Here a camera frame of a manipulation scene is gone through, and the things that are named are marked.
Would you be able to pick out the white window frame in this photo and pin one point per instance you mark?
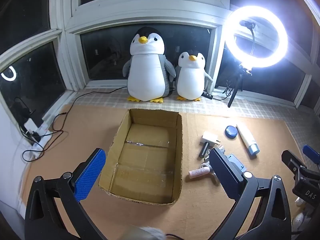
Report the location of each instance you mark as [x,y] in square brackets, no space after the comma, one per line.
[67,55]

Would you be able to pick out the white power strip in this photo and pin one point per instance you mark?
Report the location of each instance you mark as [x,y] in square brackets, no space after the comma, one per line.
[40,136]

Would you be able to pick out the black stick-shaped gadget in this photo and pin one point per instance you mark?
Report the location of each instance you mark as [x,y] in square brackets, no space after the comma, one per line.
[204,150]

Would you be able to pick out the white plugged charger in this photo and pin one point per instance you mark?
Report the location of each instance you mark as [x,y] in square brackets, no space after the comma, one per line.
[30,125]

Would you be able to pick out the cardboard box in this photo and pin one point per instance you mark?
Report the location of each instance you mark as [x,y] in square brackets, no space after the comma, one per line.
[147,160]

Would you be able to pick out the pink lip balm tube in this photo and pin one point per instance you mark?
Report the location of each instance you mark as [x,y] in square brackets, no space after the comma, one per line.
[198,172]

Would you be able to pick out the checked beige cloth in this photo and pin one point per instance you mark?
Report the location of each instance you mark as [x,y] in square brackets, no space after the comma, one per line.
[105,97]

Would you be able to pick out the small penguin plush toy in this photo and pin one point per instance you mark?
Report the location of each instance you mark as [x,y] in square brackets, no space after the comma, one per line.
[191,80]

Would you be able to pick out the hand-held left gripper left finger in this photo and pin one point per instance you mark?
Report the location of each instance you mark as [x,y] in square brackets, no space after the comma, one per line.
[90,172]

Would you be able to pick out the brown cork mat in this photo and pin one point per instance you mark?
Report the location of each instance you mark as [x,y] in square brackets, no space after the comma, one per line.
[75,155]

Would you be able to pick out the white lotion tube blue cap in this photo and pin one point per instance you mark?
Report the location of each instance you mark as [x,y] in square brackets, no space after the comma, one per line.
[247,140]

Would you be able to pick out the black inline switch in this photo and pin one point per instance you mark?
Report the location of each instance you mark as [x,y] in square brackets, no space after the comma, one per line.
[207,95]

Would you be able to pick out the round blue jar lid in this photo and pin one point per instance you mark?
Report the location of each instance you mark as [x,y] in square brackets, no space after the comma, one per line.
[231,131]

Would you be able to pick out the white power adapter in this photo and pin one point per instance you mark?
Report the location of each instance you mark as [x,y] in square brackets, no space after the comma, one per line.
[210,140]

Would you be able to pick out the small black plugged charger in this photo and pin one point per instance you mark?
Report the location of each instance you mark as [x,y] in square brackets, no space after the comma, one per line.
[35,137]

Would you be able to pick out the blue plastic card holder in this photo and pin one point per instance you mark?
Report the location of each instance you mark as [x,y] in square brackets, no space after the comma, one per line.
[236,163]

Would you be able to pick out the large penguin plush toy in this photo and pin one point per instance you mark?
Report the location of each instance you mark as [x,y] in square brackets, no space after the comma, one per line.
[147,75]

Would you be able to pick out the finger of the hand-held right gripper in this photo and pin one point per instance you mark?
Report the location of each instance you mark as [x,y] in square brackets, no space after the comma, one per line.
[290,158]
[311,152]

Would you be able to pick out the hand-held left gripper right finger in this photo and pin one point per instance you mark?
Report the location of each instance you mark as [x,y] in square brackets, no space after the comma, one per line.
[226,177]

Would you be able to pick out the person's right hand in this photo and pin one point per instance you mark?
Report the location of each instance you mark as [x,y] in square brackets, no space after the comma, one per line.
[300,220]

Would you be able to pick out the grey fuzzy cloth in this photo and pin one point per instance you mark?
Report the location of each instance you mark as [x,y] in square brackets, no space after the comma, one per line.
[145,233]

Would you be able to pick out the black power adapter block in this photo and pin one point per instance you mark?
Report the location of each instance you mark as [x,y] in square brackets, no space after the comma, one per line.
[37,120]

